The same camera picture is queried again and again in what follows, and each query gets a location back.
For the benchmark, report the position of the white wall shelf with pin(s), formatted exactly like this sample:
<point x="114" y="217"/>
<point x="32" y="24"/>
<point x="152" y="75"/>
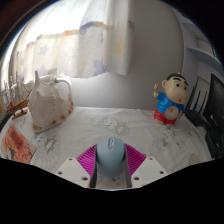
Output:
<point x="206" y="55"/>

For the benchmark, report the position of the cartoon boy figure clock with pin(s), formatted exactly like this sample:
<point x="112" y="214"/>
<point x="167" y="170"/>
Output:
<point x="170" y="100"/>

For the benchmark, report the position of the black computer monitor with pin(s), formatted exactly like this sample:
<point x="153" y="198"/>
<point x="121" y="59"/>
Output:
<point x="216" y="106"/>

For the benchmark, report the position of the light blue computer mouse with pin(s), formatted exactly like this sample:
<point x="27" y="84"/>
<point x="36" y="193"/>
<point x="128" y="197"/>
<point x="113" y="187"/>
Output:
<point x="111" y="156"/>

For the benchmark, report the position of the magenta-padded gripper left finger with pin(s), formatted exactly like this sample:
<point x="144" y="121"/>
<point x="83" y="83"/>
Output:
<point x="75" y="168"/>

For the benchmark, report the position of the large white conch shell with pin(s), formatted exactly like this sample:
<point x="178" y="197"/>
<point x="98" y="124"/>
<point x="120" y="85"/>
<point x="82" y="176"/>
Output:
<point x="48" y="106"/>

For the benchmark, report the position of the red printed mouse pad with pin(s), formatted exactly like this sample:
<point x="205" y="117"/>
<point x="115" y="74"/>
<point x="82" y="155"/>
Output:
<point x="16" y="143"/>

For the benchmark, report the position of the black router with antennas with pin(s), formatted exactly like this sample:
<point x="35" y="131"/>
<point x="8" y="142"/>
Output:
<point x="196" y="116"/>

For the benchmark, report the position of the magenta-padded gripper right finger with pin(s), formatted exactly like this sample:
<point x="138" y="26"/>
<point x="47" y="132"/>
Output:
<point x="146" y="168"/>

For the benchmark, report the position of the white cartoon-print tablecloth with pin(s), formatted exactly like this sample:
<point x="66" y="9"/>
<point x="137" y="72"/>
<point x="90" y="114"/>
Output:
<point x="143" y="133"/>

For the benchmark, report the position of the white star-print curtain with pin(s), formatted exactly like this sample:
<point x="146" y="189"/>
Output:
<point x="76" y="40"/>

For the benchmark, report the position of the wooden model sailing ship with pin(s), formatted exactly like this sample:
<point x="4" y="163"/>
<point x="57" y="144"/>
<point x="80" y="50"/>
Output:
<point x="16" y="105"/>

